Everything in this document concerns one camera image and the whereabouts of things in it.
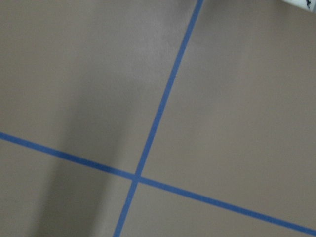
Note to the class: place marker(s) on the brown paper table cover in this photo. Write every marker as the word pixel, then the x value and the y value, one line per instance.
pixel 157 118

